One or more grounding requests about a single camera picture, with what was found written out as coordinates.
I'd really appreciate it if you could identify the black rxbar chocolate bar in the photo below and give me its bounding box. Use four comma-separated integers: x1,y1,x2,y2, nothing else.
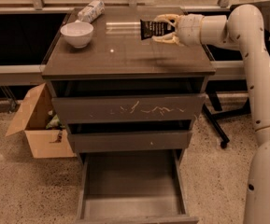
140,21,175,40

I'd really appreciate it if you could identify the grey drawer cabinet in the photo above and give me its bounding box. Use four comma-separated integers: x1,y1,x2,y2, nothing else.
41,6,217,166

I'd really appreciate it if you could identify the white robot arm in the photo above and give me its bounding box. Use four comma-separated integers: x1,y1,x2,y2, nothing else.
153,5,270,224

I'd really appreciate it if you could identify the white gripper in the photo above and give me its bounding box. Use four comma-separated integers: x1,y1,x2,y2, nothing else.
152,14,204,46

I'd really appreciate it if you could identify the open cardboard box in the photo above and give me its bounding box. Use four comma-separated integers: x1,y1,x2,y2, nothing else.
6,84,75,159

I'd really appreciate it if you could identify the white blue snack bag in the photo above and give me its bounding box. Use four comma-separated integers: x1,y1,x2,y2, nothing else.
78,0,105,23

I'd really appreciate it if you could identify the white ceramic bowl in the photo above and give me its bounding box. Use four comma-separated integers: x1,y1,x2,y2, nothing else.
60,21,93,49

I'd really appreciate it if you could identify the grey middle drawer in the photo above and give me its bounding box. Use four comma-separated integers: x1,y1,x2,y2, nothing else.
68,131,192,153

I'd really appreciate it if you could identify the grey open bottom drawer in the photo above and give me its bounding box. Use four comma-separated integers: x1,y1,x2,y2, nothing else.
75,150,199,224

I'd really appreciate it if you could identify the green bag in box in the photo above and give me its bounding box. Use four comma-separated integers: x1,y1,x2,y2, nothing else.
46,115,62,129

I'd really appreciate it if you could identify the grey top drawer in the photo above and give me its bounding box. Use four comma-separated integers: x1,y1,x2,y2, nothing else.
52,94,206,124

